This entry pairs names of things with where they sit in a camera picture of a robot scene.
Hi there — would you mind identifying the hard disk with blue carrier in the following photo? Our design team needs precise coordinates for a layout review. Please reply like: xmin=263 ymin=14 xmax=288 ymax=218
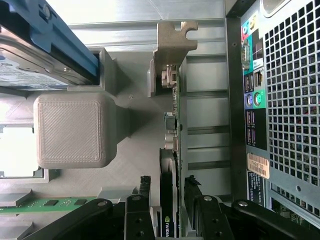
xmin=0 ymin=0 xmax=100 ymax=91

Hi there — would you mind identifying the open black PC case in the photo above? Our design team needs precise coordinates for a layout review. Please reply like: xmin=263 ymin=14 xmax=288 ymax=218
xmin=224 ymin=0 xmax=320 ymax=223

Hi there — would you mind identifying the grey printed parts rack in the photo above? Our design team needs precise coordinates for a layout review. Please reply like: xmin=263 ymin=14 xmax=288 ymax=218
xmin=0 ymin=48 xmax=191 ymax=240

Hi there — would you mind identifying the CPU chip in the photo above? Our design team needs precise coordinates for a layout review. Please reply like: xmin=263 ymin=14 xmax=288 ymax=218
xmin=0 ymin=126 xmax=38 ymax=179

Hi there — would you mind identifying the green RAM stick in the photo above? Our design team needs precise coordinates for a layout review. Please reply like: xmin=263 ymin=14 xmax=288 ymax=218
xmin=0 ymin=197 xmax=100 ymax=215

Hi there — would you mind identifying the beige service tag sticker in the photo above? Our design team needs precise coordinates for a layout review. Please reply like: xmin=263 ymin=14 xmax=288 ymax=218
xmin=246 ymin=152 xmax=271 ymax=180

